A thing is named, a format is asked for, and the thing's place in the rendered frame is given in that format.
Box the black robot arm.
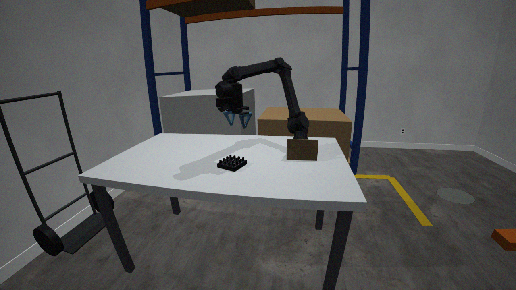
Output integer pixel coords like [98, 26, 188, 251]
[215, 57, 309, 139]

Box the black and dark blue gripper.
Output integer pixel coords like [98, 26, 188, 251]
[223, 95, 252, 129]

